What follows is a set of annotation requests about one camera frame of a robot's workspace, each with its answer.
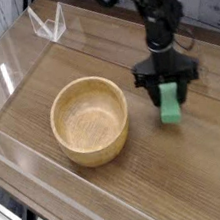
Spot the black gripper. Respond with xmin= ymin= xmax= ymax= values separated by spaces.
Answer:
xmin=132 ymin=48 xmax=199 ymax=107

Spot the green rectangular stick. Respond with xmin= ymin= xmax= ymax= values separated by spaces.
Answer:
xmin=159 ymin=82 xmax=181 ymax=124

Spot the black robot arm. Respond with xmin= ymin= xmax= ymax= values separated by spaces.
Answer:
xmin=95 ymin=0 xmax=199 ymax=107

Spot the wooden bowl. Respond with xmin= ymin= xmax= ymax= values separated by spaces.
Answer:
xmin=50 ymin=76 xmax=129 ymax=168

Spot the clear acrylic corner bracket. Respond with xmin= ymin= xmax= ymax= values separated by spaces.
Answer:
xmin=27 ymin=3 xmax=67 ymax=43

